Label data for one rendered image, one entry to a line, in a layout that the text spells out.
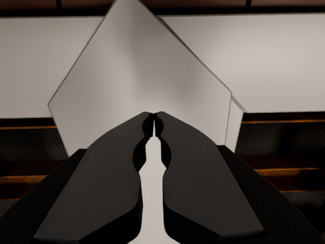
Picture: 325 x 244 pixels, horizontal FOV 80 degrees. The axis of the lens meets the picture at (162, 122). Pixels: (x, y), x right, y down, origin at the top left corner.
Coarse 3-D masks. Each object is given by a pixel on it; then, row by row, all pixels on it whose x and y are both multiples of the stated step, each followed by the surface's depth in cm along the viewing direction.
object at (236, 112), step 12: (228, 12) 20; (240, 12) 19; (252, 12) 19; (264, 12) 19; (276, 12) 18; (288, 12) 18; (300, 12) 17; (312, 12) 17; (324, 12) 17; (240, 108) 20; (240, 120) 21; (228, 132) 21; (228, 144) 22; (324, 240) 41
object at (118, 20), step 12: (120, 0) 15; (132, 0) 15; (108, 12) 15; (120, 12) 15; (132, 12) 15; (144, 12) 15; (108, 24) 16; (120, 24) 16; (132, 24) 16; (144, 24) 16; (156, 24) 16
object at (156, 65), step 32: (160, 32) 16; (96, 64) 17; (128, 64) 17; (160, 64) 17; (192, 64) 17; (64, 96) 19; (96, 96) 19; (128, 96) 19; (160, 96) 19; (192, 96) 19
